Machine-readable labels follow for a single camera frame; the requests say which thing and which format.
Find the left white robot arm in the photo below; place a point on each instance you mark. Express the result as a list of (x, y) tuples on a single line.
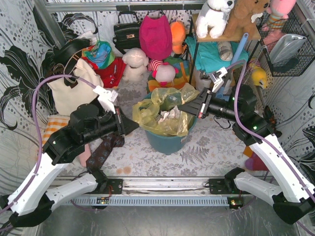
[(34, 201)]

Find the dark patterned necktie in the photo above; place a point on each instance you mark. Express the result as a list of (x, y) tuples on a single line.
[(100, 155)]

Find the brown teddy bear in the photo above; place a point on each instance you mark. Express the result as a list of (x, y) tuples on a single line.
[(243, 16)]

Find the pink cloth roll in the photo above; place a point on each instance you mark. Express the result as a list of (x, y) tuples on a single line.
[(83, 157)]

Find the orange plush toy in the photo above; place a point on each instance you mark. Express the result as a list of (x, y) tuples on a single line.
[(178, 36)]

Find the white fluffy plush lamb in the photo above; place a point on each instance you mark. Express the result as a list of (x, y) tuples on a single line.
[(136, 65)]

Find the teal plastic trash bin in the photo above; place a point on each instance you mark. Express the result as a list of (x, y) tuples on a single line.
[(170, 135)]

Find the black hat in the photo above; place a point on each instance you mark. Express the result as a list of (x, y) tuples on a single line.
[(64, 54)]

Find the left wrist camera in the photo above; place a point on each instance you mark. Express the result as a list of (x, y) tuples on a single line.
[(107, 98)]

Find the colourful striped cloth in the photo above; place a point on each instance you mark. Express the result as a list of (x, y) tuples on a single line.
[(99, 56)]

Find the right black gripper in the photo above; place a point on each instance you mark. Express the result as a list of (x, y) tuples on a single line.
[(204, 105)]

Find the white plush dog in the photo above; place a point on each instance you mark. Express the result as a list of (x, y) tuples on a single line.
[(212, 18)]

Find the yellow plastic trash bag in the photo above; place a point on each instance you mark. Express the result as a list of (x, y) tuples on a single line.
[(147, 112)]

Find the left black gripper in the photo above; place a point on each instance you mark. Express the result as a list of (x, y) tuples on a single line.
[(120, 123)]

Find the yellow plush duck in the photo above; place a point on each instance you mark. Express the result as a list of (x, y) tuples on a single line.
[(258, 74)]

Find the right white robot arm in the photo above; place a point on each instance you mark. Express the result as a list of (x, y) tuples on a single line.
[(258, 134)]

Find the orange checkered cloth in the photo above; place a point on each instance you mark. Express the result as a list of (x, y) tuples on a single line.
[(55, 123)]

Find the crumpled white paper trash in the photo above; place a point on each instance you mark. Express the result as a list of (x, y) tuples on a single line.
[(172, 114)]

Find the magenta felt bag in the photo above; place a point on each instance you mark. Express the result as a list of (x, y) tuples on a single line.
[(155, 37)]

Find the grey foil pouch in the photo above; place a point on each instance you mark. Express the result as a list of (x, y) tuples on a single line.
[(286, 47)]

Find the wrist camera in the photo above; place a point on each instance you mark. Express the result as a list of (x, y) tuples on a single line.
[(217, 78), (107, 98)]

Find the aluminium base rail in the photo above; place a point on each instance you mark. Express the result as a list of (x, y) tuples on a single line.
[(200, 186)]

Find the teal cloth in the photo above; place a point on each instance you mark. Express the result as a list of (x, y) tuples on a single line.
[(208, 58)]

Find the rainbow striped cloth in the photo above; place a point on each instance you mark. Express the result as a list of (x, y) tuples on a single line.
[(180, 79)]

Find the black wire basket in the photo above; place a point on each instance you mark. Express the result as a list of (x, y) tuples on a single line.
[(270, 34)]

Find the pink plush toy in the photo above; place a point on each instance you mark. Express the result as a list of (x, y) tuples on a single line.
[(278, 11)]

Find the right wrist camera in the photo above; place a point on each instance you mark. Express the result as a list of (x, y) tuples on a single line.
[(217, 78)]

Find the red garment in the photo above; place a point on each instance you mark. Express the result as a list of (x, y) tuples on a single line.
[(111, 75)]

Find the pink white plush doll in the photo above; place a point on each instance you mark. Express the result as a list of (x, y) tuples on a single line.
[(163, 72)]

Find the black leather handbag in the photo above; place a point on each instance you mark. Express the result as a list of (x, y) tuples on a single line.
[(126, 35)]

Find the light blue squeegee tool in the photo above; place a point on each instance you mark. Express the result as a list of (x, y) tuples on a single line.
[(222, 93)]

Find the cream canvas tote bag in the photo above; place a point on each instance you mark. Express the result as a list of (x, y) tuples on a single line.
[(68, 99)]

